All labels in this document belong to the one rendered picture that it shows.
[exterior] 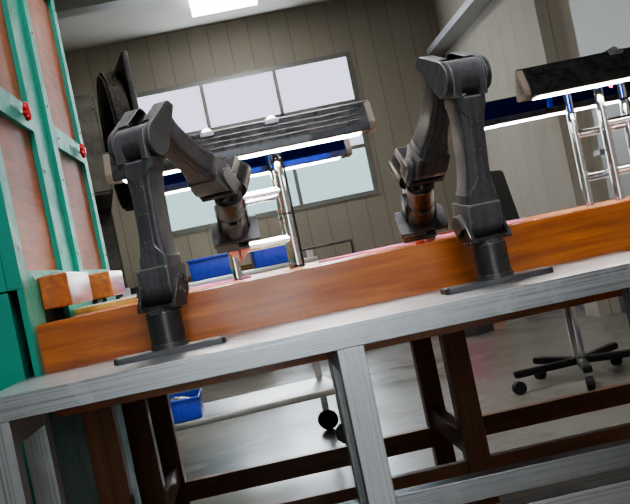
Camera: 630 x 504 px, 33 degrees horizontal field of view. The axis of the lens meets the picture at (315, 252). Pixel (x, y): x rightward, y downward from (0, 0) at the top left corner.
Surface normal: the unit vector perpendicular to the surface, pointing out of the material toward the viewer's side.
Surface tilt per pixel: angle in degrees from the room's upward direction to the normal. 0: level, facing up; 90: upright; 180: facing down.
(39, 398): 90
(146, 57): 90
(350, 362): 90
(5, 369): 90
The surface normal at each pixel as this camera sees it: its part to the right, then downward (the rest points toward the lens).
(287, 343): 0.06, -0.01
